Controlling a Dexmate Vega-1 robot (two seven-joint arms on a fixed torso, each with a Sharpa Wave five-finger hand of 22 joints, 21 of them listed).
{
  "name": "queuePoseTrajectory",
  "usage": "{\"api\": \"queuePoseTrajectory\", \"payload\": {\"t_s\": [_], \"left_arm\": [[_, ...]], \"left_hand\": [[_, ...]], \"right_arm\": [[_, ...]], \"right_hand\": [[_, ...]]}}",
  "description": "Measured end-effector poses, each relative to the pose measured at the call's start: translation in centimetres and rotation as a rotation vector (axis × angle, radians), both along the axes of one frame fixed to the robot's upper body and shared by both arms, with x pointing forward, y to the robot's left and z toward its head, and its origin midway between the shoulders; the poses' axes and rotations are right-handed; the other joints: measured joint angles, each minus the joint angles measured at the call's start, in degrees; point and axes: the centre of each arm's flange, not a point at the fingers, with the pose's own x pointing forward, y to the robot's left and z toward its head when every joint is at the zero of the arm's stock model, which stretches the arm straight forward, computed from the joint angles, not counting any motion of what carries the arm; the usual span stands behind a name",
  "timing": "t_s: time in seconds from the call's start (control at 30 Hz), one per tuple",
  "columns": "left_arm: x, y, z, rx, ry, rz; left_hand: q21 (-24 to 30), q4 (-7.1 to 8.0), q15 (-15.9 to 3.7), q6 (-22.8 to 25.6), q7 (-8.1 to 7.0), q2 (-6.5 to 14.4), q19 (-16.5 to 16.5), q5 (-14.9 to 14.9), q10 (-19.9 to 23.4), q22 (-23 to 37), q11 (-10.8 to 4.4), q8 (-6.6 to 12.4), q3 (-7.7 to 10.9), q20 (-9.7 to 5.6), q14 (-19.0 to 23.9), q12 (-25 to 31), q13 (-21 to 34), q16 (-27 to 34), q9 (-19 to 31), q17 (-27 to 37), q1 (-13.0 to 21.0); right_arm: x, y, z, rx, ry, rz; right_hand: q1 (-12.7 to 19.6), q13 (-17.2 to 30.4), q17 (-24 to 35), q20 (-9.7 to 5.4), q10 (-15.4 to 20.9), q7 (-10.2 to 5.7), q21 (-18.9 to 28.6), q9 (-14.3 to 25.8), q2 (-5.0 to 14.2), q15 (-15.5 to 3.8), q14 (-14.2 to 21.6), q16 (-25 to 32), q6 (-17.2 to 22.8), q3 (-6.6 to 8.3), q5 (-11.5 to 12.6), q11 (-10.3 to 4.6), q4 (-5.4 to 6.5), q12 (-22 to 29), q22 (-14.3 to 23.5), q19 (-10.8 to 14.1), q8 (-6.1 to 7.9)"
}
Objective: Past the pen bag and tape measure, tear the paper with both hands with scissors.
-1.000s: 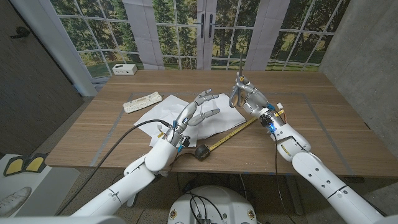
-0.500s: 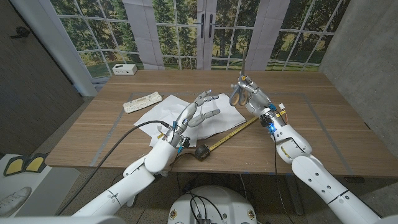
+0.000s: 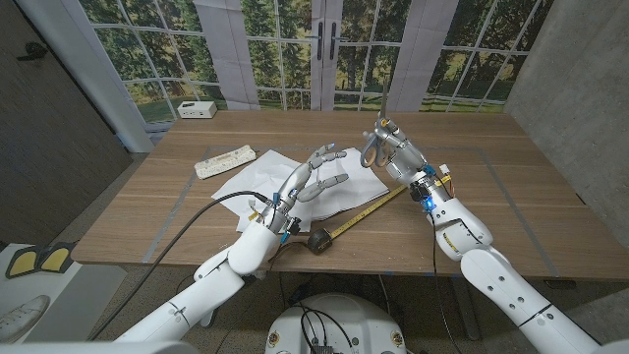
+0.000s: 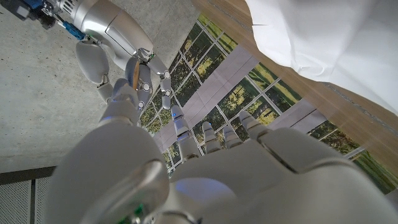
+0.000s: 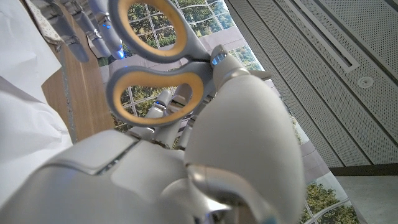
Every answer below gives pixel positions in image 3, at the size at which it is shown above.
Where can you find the large white paper sheet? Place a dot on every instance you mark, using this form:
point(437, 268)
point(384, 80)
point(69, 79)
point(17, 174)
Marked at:
point(260, 182)

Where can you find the white sneaker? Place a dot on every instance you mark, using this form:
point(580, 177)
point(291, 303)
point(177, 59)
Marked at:
point(22, 319)

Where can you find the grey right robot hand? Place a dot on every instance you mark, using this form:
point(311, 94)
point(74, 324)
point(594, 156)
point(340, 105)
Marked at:
point(405, 159)

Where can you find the white power strip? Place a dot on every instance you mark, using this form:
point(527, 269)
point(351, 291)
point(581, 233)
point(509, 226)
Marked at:
point(221, 162)

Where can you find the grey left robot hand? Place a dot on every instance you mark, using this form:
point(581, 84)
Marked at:
point(295, 189)

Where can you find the yellow black foot pedal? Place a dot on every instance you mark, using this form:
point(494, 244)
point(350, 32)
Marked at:
point(22, 263)

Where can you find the white socket box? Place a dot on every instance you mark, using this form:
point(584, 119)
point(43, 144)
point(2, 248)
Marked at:
point(196, 109)

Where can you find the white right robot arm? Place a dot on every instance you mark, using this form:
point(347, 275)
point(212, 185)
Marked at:
point(496, 280)

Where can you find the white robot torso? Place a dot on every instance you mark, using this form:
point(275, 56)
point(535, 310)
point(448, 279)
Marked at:
point(344, 319)

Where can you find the black yellow tape measure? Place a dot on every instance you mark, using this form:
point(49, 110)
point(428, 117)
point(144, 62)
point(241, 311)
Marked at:
point(319, 241)

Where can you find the printed window forest backdrop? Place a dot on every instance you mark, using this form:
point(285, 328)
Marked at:
point(275, 59)

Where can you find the black and yellow shoe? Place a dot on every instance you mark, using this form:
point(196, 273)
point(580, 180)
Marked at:
point(56, 258)

